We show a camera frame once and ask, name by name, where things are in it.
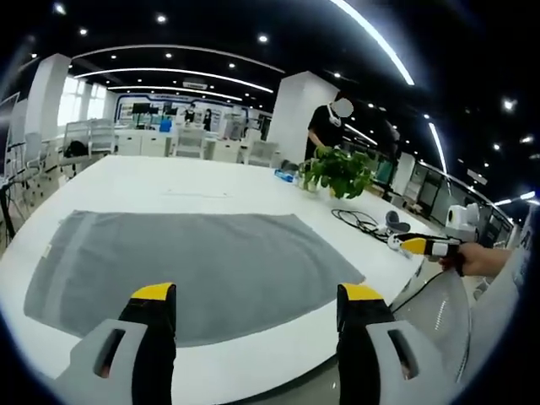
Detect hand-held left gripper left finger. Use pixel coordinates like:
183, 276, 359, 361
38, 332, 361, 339
53, 282, 177, 405

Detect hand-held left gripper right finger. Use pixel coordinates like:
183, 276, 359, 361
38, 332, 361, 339
336, 283, 462, 405

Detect grey towel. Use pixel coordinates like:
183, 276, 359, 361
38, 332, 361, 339
23, 209, 366, 348

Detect person's right hand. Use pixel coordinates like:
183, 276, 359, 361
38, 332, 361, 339
438, 243, 514, 278

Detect small white device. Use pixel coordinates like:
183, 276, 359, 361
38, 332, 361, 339
386, 235, 413, 260

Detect glass office partition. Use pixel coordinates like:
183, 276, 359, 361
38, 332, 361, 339
404, 159, 516, 251

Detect grey headphones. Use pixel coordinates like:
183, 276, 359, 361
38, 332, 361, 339
384, 210, 410, 235

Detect white mesh chair back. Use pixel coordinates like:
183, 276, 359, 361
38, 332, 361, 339
390, 268, 473, 383

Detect green potted plant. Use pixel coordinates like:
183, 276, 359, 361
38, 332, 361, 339
298, 144, 377, 201

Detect white mesh office chair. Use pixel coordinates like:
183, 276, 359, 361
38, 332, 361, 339
62, 118, 118, 160
174, 127, 208, 160
247, 140, 280, 167

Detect white table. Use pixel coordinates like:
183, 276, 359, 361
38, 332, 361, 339
0, 154, 449, 383

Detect black bag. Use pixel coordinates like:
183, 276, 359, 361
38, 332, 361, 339
62, 140, 89, 160

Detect white office counter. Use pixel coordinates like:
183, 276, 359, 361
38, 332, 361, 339
114, 127, 254, 160

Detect black cable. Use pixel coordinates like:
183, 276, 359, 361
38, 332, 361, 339
330, 208, 383, 240

